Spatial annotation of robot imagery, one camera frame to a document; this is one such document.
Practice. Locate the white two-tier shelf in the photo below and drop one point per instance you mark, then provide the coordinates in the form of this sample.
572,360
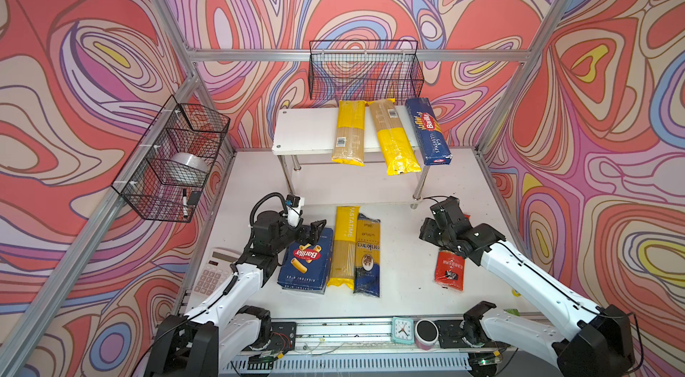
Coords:
303,143

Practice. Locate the blue Barilla rigatoni box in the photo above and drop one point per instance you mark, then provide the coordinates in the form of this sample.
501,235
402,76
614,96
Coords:
307,267

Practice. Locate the pink round speaker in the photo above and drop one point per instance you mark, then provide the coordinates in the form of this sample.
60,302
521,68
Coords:
426,334

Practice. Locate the white calculator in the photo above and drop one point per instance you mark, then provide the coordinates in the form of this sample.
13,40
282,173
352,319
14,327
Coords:
215,270

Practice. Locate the teal alarm clock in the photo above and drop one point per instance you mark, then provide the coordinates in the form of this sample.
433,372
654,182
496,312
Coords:
402,330

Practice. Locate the yellow Pastatime spaghetti bag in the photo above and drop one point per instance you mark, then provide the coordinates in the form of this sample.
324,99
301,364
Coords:
342,271

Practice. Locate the clear yellow-top spaghetti bag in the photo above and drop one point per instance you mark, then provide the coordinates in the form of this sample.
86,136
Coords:
350,133

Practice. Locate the dark blue spaghetti bag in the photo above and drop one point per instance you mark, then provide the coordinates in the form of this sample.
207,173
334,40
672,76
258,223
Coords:
367,256

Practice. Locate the black marker pen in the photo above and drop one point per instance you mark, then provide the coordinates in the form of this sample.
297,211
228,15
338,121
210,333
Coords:
184,206

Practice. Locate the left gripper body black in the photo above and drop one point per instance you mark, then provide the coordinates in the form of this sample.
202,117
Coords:
285,237

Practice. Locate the blue Barilla spaghetti box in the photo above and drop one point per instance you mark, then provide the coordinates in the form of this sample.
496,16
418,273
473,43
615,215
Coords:
430,138

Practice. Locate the red noodle bag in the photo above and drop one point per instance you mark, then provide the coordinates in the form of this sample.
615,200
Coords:
450,268

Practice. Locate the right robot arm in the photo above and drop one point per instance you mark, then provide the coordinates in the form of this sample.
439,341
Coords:
581,339

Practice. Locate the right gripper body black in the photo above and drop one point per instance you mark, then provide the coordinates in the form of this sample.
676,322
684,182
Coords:
435,235

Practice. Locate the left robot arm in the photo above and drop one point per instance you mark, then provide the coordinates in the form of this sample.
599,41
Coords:
210,335

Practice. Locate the black wire basket back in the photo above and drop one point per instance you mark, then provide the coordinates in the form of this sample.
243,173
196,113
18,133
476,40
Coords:
368,70

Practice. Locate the black wire basket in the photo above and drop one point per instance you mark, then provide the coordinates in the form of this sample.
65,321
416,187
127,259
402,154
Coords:
368,70
145,185

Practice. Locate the silver tape roll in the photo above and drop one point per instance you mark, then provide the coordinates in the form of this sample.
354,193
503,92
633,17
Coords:
188,169

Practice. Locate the black wire basket left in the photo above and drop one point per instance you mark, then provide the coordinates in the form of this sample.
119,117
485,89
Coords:
145,185

